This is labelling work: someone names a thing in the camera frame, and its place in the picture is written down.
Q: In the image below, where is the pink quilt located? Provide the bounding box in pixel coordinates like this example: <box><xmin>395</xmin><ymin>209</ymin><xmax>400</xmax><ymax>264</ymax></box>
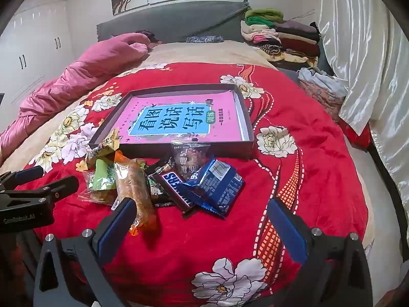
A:
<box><xmin>0</xmin><ymin>33</ymin><xmax>151</xmax><ymax>164</ymax></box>

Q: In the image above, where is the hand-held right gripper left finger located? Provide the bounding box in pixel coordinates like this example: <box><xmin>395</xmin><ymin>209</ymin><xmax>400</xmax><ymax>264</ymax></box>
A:
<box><xmin>33</xmin><ymin>197</ymin><xmax>138</xmax><ymax>307</ymax></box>

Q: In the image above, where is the pink book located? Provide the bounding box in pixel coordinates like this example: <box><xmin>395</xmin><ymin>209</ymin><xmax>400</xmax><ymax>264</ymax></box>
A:
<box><xmin>110</xmin><ymin>91</ymin><xmax>248</xmax><ymax>143</ymax></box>

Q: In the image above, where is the grey headboard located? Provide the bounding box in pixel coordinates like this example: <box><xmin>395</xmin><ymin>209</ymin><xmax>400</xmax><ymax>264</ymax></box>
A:
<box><xmin>97</xmin><ymin>0</ymin><xmax>253</xmax><ymax>43</ymax></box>

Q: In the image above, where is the blue-grey patterned cloth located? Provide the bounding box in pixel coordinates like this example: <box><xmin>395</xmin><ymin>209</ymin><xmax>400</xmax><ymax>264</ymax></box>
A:
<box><xmin>186</xmin><ymin>35</ymin><xmax>224</xmax><ymax>44</ymax></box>

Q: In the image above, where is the yellow snack packet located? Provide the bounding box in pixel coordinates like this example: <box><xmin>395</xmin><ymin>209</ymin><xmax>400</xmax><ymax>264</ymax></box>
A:
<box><xmin>86</xmin><ymin>128</ymin><xmax>121</xmax><ymax>167</ymax></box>

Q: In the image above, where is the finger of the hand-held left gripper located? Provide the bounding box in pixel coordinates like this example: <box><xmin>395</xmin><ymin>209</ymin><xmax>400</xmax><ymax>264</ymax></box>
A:
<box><xmin>0</xmin><ymin>176</ymin><xmax>80</xmax><ymax>203</ymax></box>
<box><xmin>0</xmin><ymin>166</ymin><xmax>44</xmax><ymax>189</ymax></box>

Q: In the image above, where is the red floral blanket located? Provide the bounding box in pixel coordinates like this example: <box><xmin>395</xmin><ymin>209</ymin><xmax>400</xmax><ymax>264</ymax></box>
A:
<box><xmin>16</xmin><ymin>62</ymin><xmax>368</xmax><ymax>307</ymax></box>

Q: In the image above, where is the beige bed sheet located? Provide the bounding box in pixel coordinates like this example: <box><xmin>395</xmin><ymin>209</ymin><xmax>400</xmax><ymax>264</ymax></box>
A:
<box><xmin>0</xmin><ymin>40</ymin><xmax>279</xmax><ymax>167</ymax></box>

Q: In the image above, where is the clear candy packet red print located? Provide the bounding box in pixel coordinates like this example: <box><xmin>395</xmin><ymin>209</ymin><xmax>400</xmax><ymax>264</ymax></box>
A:
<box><xmin>171</xmin><ymin>137</ymin><xmax>210</xmax><ymax>181</ymax></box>

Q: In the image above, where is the brown chocolate bar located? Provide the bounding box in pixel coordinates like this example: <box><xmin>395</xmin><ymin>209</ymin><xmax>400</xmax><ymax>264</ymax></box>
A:
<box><xmin>150</xmin><ymin>170</ymin><xmax>196</xmax><ymax>215</ymax></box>

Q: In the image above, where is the white wardrobe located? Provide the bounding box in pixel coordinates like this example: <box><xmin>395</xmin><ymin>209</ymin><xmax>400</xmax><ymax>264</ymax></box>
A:
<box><xmin>0</xmin><ymin>0</ymin><xmax>73</xmax><ymax>131</ymax></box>

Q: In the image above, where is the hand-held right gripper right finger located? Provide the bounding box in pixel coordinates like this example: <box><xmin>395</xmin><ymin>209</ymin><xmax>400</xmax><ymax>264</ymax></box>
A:
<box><xmin>267</xmin><ymin>198</ymin><xmax>374</xmax><ymax>307</ymax></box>

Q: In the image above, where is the white satin curtain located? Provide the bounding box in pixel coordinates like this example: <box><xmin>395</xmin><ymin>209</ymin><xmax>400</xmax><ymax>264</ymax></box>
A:
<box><xmin>315</xmin><ymin>0</ymin><xmax>409</xmax><ymax>183</ymax></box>

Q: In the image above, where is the orange pastry packet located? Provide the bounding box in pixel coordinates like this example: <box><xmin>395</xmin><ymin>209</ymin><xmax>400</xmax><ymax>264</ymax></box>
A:
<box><xmin>113</xmin><ymin>151</ymin><xmax>158</xmax><ymax>236</ymax></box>

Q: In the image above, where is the green pastry packet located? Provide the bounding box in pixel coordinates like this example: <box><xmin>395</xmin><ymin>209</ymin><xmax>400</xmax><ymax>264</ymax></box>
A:
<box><xmin>78</xmin><ymin>158</ymin><xmax>117</xmax><ymax>204</ymax></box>

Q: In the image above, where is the light blue cloth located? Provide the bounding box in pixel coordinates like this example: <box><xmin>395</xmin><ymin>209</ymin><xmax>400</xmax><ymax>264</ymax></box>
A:
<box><xmin>297</xmin><ymin>67</ymin><xmax>349</xmax><ymax>98</ymax></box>

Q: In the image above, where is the blue snack packet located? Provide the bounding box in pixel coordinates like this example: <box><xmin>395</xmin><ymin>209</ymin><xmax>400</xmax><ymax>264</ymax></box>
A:
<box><xmin>185</xmin><ymin>159</ymin><xmax>246</xmax><ymax>220</ymax></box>

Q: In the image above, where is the red cloth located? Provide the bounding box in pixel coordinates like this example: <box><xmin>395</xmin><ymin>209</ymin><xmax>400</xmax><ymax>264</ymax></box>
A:
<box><xmin>339</xmin><ymin>118</ymin><xmax>373</xmax><ymax>149</ymax></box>

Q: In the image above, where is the green orange snack packet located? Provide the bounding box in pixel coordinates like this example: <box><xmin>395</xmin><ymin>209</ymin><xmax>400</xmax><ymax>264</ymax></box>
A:
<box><xmin>146</xmin><ymin>179</ymin><xmax>176</xmax><ymax>208</ymax></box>

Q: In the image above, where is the shallow grey cardboard box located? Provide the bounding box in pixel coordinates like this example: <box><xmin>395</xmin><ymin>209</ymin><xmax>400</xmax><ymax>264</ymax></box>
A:
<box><xmin>89</xmin><ymin>84</ymin><xmax>255</xmax><ymax>161</ymax></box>

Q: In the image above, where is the stack of folded clothes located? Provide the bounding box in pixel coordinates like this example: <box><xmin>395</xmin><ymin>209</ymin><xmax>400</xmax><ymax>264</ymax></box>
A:
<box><xmin>240</xmin><ymin>8</ymin><xmax>321</xmax><ymax>64</ymax></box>

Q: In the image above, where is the dark purple cloth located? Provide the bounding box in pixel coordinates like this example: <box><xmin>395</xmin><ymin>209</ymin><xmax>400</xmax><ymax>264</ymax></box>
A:
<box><xmin>136</xmin><ymin>30</ymin><xmax>160</xmax><ymax>43</ymax></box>

